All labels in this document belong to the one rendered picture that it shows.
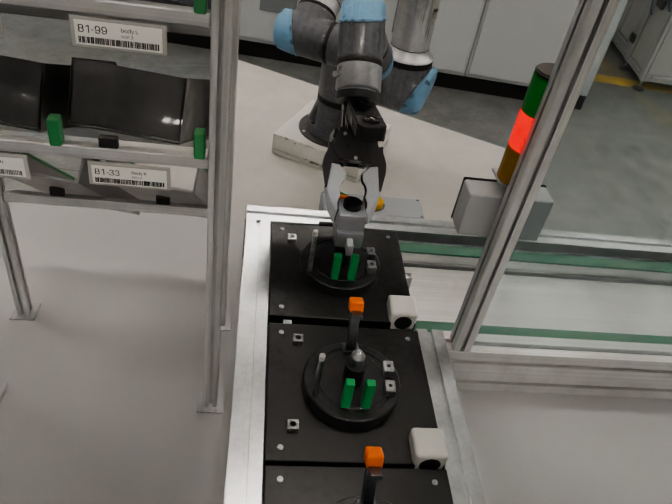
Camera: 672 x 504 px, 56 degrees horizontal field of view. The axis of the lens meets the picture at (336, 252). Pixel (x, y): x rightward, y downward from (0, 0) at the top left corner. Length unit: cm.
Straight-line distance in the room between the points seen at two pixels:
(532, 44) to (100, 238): 330
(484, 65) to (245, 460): 357
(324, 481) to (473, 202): 41
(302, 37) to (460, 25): 293
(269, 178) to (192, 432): 70
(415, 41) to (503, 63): 279
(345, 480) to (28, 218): 85
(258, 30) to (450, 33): 116
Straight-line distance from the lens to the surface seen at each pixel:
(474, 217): 90
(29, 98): 79
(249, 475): 85
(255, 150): 160
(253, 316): 103
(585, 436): 116
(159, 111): 76
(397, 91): 146
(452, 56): 414
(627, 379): 122
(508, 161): 86
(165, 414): 103
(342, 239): 102
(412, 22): 142
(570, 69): 78
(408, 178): 159
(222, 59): 66
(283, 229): 117
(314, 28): 119
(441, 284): 122
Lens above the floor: 170
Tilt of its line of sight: 40 degrees down
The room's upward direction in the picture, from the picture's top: 11 degrees clockwise
